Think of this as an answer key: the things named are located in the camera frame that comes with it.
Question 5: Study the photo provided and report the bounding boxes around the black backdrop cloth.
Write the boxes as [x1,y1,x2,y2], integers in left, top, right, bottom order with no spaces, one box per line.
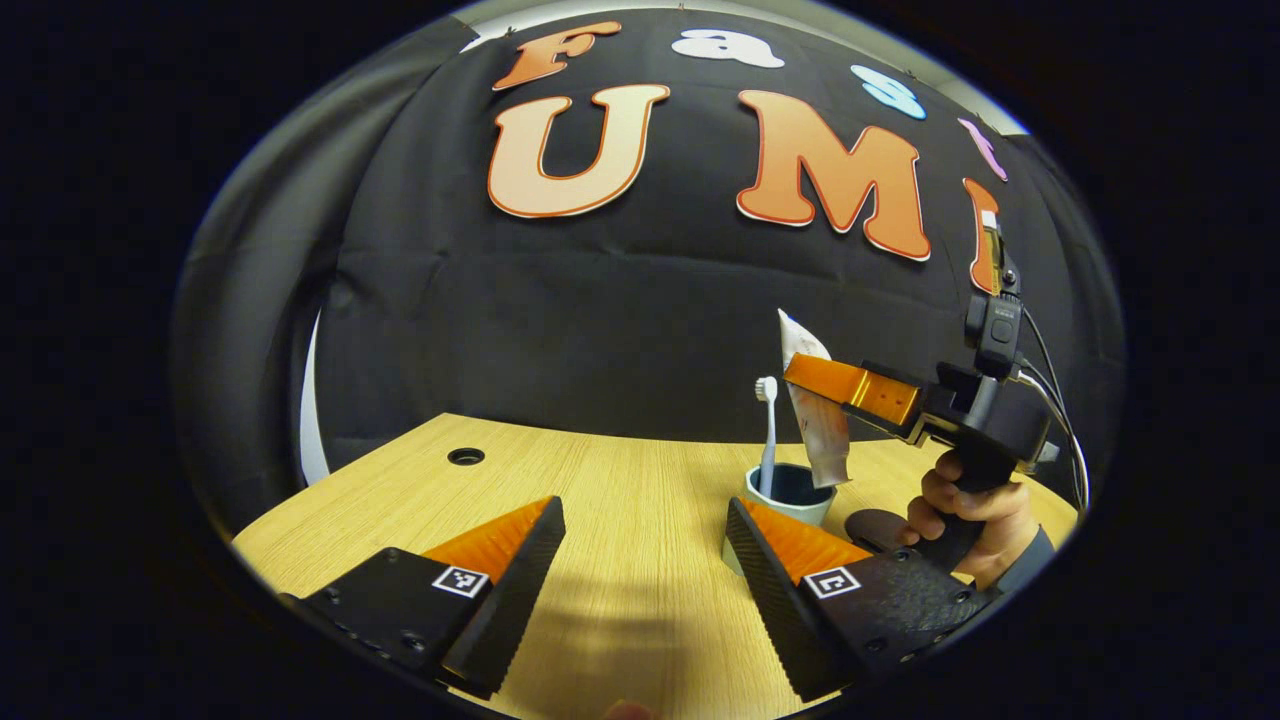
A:
[172,5,1126,541]

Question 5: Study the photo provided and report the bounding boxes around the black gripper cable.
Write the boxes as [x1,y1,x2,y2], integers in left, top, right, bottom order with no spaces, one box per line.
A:
[1020,308,1091,511]

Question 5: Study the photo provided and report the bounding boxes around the white blue toothpaste tube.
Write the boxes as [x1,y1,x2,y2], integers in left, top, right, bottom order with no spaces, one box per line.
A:
[777,308,852,489]

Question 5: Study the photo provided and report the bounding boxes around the light blue cup wooden handle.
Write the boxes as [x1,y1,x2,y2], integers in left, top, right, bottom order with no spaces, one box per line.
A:
[722,463,838,577]

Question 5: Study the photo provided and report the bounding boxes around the white toothbrush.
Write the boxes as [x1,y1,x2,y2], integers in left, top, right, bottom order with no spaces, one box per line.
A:
[754,376,781,498]

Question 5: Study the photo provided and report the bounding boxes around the wooden desktop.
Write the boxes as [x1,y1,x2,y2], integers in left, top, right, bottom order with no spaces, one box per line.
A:
[232,412,1081,720]

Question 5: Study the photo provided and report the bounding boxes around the dark brown round coaster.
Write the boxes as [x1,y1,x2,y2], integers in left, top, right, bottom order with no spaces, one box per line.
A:
[845,508,916,554]

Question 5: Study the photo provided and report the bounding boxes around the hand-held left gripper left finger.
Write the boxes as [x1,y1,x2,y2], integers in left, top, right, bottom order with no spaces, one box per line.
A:
[280,495,567,701]

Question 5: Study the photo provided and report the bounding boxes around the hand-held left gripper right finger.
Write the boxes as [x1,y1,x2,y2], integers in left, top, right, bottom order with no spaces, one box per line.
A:
[724,497,1001,703]

